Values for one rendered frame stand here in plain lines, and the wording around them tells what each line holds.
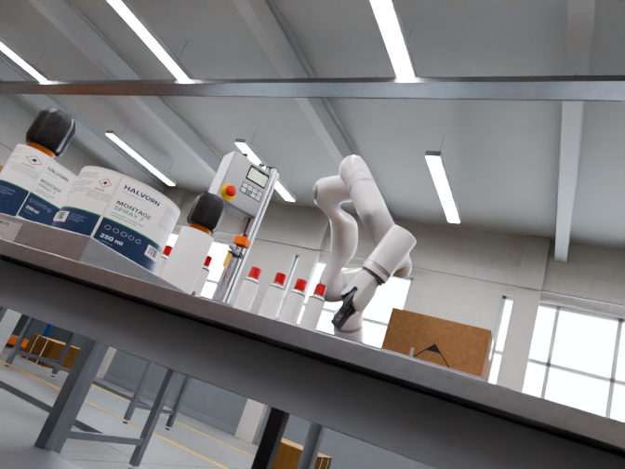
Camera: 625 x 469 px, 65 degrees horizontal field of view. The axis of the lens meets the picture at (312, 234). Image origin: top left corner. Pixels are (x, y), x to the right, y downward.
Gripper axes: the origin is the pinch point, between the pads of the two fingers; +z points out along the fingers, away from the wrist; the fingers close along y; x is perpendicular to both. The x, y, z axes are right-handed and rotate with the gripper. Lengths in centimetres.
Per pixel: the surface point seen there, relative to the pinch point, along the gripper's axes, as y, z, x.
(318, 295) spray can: 0.7, -2.2, -9.3
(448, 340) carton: -18.5, -15.8, 24.0
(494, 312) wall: -530, -163, -29
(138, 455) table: -173, 137, -116
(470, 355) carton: -18.0, -15.6, 31.2
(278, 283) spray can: 1.7, 2.1, -21.3
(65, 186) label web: 53, 16, -53
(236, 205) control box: -6, -11, -57
